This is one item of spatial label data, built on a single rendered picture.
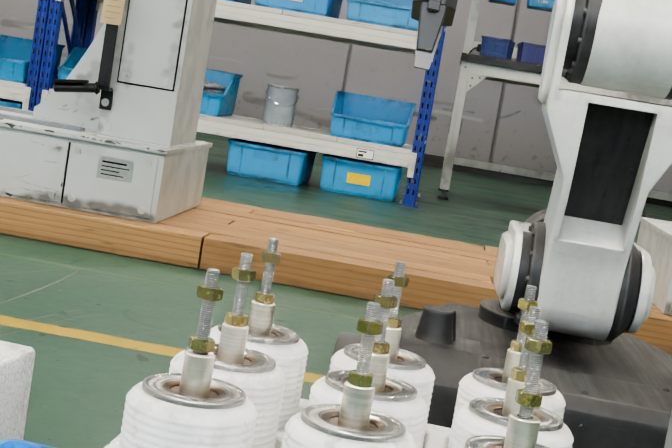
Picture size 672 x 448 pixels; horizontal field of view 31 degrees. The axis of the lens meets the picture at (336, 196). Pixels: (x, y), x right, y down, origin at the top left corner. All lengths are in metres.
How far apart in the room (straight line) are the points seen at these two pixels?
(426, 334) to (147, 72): 1.76
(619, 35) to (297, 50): 7.93
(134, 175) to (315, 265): 0.51
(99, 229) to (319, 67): 6.45
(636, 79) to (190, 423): 0.82
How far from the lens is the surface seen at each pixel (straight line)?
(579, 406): 1.39
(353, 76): 9.28
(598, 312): 1.61
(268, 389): 0.98
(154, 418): 0.86
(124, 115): 3.08
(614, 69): 1.48
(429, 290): 2.86
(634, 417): 1.40
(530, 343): 0.85
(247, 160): 5.63
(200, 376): 0.88
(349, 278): 2.87
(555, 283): 1.59
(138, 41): 3.06
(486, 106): 9.25
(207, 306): 0.87
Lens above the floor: 0.49
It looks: 5 degrees down
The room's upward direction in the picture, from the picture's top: 9 degrees clockwise
